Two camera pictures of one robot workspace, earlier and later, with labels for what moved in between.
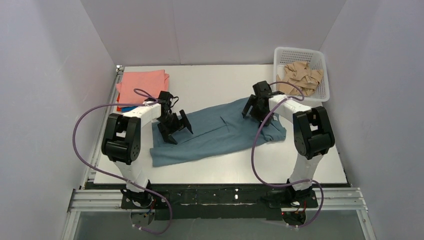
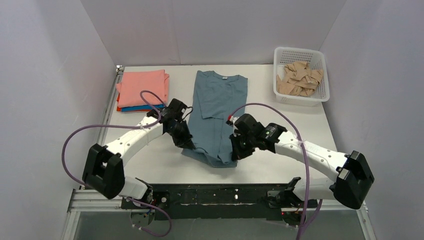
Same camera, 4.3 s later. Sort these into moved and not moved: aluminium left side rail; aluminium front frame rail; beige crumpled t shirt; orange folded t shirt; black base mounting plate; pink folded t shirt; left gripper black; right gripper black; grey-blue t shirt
Moved: left gripper black; grey-blue t shirt; right gripper black
Not moved: aluminium left side rail; pink folded t shirt; aluminium front frame rail; orange folded t shirt; beige crumpled t shirt; black base mounting plate
